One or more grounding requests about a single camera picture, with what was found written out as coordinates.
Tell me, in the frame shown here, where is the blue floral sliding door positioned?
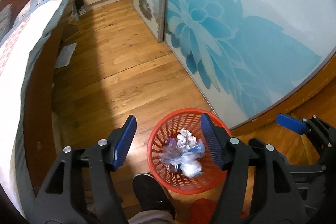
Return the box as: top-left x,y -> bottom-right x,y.
166,0 -> 335,128

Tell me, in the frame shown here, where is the white pink leaf blanket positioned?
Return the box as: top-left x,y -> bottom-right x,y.
1,7 -> 54,188

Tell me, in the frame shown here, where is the red plastic trash basket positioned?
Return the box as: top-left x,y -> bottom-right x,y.
147,108 -> 227,194

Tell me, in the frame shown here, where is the clear plastic bag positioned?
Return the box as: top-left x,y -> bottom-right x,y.
159,145 -> 190,173

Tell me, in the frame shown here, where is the purple candy wrapper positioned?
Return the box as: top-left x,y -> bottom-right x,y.
165,138 -> 177,148

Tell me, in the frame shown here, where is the white paper ball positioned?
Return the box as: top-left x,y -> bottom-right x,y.
176,128 -> 197,149

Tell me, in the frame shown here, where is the grey floor mat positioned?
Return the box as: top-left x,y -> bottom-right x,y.
55,43 -> 77,69

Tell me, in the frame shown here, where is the white blue pillow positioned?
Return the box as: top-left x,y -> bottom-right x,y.
18,0 -> 44,18

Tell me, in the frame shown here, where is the grey checked pillow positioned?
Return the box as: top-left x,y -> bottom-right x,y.
0,4 -> 12,40

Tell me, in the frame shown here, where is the black shoe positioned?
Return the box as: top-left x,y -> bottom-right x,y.
132,173 -> 176,221

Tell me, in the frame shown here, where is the white crumpled plastic trash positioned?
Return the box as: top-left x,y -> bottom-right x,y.
180,154 -> 202,178

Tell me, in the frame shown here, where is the blue white plastic wrapper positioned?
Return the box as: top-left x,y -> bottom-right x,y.
183,139 -> 205,160

